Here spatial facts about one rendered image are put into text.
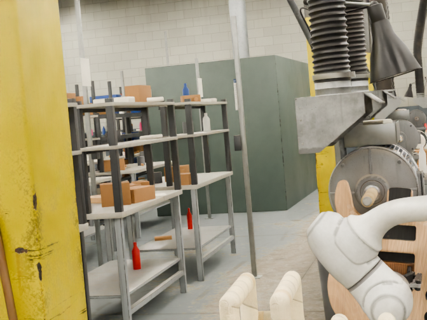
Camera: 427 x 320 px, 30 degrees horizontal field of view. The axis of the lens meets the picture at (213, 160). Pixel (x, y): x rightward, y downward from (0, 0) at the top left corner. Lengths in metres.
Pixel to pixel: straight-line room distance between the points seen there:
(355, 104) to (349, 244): 0.40
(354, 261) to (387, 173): 0.57
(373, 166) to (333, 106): 0.34
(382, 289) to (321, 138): 0.45
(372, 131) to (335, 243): 0.64
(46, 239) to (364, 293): 0.92
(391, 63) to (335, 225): 0.50
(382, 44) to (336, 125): 0.25
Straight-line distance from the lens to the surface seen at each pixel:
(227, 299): 1.28
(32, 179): 2.20
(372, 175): 2.28
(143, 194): 6.17
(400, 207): 1.76
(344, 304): 2.18
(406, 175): 2.29
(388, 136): 2.33
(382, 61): 2.08
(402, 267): 2.15
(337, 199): 2.15
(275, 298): 1.27
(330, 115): 2.01
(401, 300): 1.75
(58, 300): 2.32
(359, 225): 1.77
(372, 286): 1.78
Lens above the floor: 1.49
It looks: 3 degrees down
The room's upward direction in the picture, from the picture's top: 5 degrees counter-clockwise
